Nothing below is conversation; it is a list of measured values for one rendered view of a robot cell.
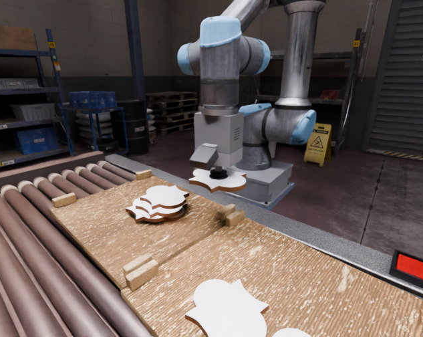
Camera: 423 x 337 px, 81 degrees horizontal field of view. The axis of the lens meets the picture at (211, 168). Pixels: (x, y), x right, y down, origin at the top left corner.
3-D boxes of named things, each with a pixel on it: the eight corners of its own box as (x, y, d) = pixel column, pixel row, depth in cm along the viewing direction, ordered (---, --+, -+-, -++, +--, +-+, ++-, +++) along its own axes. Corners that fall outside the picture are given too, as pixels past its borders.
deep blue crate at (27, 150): (50, 144, 434) (45, 123, 420) (60, 148, 409) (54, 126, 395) (16, 150, 398) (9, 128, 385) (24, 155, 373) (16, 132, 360)
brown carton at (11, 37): (28, 53, 379) (23, 30, 368) (39, 53, 358) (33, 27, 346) (-14, 51, 341) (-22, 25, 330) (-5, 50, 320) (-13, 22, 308)
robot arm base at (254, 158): (241, 156, 107) (241, 133, 103) (276, 160, 100) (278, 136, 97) (226, 167, 94) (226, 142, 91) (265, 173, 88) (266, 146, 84)
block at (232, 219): (239, 216, 66) (239, 207, 65) (244, 218, 65) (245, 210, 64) (224, 225, 62) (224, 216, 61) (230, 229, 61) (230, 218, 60)
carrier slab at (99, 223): (152, 178, 95) (152, 174, 94) (238, 216, 69) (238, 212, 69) (49, 213, 71) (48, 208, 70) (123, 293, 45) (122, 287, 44)
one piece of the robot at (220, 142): (174, 95, 45) (178, 178, 51) (217, 98, 41) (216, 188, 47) (208, 91, 55) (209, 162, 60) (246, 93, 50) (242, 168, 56)
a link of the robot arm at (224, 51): (252, 20, 46) (226, 12, 40) (248, 83, 50) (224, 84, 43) (217, 25, 50) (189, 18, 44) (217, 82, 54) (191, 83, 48)
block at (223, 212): (230, 210, 69) (230, 202, 68) (236, 213, 68) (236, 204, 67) (216, 219, 65) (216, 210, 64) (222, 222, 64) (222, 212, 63)
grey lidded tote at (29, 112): (46, 115, 417) (43, 100, 408) (58, 117, 400) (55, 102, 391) (12, 120, 377) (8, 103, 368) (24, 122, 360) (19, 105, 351)
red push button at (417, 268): (397, 258, 54) (398, 253, 54) (432, 271, 51) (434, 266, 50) (393, 273, 50) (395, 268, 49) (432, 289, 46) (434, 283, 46)
